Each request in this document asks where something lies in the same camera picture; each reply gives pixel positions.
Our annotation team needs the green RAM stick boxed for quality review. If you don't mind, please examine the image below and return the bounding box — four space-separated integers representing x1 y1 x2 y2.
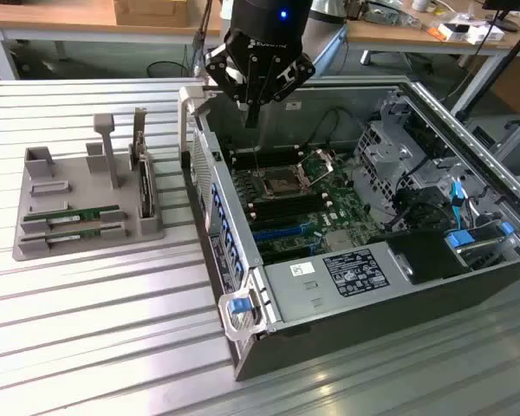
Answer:
20 224 127 244
23 205 125 224

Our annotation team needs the long black expansion slot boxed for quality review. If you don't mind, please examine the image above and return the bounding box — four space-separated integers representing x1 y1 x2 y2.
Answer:
250 214 313 231
262 249 315 263

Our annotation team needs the green motherboard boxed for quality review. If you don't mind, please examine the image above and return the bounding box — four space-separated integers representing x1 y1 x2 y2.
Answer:
228 146 385 266

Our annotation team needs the silver perforated disk bay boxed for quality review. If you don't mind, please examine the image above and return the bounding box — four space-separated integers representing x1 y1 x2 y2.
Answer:
353 90 437 220

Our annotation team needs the disk with blue carrier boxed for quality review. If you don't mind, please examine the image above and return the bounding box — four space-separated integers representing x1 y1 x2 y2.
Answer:
444 220 517 272

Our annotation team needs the open black PC case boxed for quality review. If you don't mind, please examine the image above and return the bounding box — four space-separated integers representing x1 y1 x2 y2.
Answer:
178 79 520 382

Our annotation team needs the grey metal part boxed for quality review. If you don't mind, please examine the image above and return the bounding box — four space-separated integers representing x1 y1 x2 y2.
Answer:
367 4 413 25

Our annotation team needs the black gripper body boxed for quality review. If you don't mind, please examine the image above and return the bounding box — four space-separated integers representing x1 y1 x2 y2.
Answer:
223 0 309 100

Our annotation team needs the small orange white box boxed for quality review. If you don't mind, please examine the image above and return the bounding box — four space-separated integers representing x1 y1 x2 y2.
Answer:
437 22 471 43

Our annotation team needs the CPU socket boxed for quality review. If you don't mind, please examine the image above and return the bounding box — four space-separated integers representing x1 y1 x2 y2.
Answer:
259 166 307 200

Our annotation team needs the black tripod pole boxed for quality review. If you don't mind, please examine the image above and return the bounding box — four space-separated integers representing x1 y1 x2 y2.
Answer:
454 19 520 123

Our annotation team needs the black hanging cable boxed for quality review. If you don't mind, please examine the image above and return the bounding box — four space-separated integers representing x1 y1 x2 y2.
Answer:
192 0 214 88

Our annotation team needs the black RAM slot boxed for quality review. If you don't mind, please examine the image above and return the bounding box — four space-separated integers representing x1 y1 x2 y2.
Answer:
245 188 324 205
233 159 302 171
250 198 328 216
232 155 301 167
231 152 300 164
229 148 299 160
252 204 331 221
247 193 326 210

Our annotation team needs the blue expansion slot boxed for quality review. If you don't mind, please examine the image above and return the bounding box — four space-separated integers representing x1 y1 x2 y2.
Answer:
251 221 307 244

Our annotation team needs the thin metal locking lever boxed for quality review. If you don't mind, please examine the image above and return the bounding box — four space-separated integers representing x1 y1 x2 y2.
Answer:
251 142 264 179

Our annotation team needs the silver chipset heatsink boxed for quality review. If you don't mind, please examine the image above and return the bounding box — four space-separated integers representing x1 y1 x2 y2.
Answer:
324 231 353 252

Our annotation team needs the black wire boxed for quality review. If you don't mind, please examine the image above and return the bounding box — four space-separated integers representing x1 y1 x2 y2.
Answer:
305 107 365 148

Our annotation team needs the grey parts rack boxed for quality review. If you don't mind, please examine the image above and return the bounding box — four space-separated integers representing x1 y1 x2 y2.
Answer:
11 113 166 262

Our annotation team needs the grey metal frame beam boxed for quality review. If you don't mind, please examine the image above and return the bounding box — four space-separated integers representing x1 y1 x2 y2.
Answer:
449 51 510 118

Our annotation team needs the brown cardboard box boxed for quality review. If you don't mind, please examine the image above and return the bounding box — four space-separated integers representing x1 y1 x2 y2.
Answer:
114 0 190 26

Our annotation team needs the blue wire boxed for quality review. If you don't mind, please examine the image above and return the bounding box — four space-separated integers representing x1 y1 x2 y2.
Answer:
449 178 465 231

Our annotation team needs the metal socket cover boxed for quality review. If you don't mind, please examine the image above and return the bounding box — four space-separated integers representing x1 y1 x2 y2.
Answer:
298 148 335 183

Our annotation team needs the black case fan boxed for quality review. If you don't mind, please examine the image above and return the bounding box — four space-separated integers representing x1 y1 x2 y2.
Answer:
392 185 452 233

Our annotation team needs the graphics card with metal bracket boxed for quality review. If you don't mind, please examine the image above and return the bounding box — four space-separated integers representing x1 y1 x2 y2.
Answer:
127 107 157 220

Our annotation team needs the black monitor base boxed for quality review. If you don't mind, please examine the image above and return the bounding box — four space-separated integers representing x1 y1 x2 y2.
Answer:
482 0 520 32

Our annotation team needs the grey power supply unit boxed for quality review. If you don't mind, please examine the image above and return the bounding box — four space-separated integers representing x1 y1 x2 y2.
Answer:
263 240 413 327

